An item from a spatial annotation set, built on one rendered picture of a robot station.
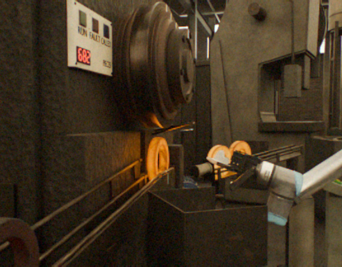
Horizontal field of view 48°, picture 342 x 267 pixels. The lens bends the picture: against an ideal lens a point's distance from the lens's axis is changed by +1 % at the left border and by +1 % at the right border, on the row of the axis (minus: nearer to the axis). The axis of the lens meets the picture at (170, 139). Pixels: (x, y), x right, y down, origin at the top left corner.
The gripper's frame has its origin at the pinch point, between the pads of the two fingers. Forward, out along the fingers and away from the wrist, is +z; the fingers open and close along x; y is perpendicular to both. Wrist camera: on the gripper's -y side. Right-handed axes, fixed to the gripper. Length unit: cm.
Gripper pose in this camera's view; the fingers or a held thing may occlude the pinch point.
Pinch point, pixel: (209, 160)
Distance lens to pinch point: 159.1
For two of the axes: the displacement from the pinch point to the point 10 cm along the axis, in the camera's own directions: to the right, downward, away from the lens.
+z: -9.2, -3.0, 2.3
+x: -2.6, 0.4, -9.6
